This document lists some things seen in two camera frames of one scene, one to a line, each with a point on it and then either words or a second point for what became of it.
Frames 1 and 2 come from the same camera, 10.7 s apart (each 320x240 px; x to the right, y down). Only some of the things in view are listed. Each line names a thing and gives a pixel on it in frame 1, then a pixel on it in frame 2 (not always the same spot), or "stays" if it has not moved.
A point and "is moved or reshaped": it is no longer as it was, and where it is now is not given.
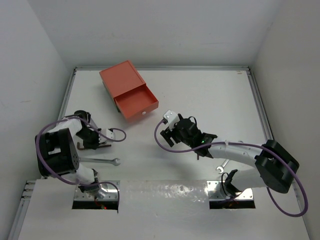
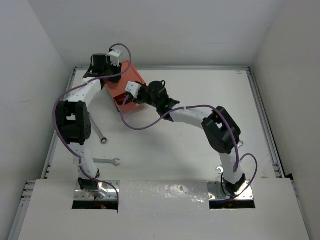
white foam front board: [155, 209] stays
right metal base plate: [216, 191] stays
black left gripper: [94, 144] → [115, 68]
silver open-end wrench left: [113, 161] stays
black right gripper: [167, 134] → [144, 87]
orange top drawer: [137, 101] is moved or reshaped
